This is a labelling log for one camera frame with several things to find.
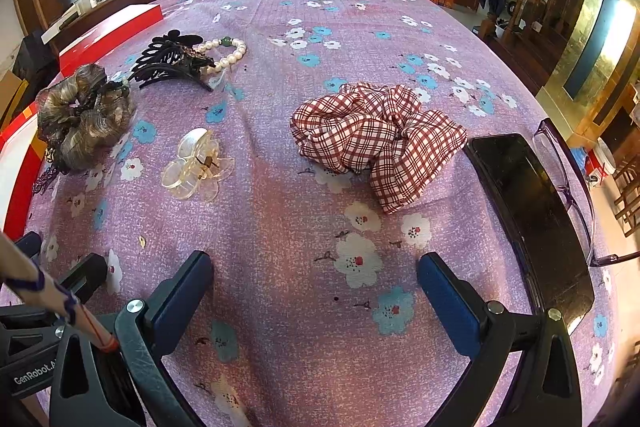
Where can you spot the purple floral bedspread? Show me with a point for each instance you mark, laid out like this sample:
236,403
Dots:
315,316

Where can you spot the black rhinestone hair claw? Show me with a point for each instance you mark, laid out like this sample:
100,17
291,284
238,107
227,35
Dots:
172,56

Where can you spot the white pearl bracelet green bead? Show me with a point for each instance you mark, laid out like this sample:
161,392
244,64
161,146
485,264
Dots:
231,51

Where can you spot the wooden stair railing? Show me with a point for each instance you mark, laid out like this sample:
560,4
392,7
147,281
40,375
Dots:
506,19

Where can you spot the red open gift box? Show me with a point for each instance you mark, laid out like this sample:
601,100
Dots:
22,154

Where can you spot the purple frame eyeglasses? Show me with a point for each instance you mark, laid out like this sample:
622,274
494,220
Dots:
570,186

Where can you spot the clear flower hair clip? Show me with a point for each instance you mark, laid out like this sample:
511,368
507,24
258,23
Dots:
198,167

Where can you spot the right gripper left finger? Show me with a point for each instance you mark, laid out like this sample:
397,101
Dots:
130,385

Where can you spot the red tipped stick with cord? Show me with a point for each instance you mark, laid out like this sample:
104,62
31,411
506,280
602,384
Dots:
36,288

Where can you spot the red plaid fabric scrunchie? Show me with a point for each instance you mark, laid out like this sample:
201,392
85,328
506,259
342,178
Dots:
383,129

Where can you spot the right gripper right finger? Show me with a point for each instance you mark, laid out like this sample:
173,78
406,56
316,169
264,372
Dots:
544,390

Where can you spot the red gift box lid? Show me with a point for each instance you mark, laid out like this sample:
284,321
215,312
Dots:
108,35

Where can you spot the brown organza scrunchie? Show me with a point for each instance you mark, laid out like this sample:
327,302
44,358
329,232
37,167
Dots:
78,118

